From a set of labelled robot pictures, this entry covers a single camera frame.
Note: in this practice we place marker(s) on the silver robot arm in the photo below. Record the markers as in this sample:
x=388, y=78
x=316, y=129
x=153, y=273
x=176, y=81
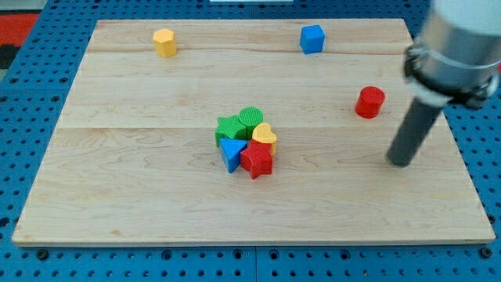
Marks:
x=455, y=56

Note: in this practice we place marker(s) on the light wooden board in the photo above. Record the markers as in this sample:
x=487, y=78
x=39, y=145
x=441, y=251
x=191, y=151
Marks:
x=133, y=162

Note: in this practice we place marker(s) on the yellow heart block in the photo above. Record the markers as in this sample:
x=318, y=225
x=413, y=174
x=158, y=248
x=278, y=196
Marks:
x=263, y=134

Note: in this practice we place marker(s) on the red star block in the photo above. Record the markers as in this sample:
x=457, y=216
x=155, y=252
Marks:
x=257, y=159

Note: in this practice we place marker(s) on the blue triangle block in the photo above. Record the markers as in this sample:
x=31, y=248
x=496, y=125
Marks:
x=230, y=152

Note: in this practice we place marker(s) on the green star block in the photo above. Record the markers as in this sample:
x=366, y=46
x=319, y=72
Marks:
x=229, y=128

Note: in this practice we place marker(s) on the green cylinder block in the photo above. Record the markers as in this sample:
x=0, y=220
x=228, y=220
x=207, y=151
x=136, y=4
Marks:
x=250, y=117

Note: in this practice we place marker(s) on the blue cube block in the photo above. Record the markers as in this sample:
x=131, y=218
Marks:
x=312, y=39

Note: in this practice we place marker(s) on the red cylinder block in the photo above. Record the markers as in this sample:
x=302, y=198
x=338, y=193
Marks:
x=370, y=101

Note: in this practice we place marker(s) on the yellow hexagon block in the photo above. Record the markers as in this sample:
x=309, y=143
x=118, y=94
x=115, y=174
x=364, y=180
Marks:
x=165, y=42

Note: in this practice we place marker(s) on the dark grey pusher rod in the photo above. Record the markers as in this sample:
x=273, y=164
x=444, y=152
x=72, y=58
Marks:
x=418, y=121

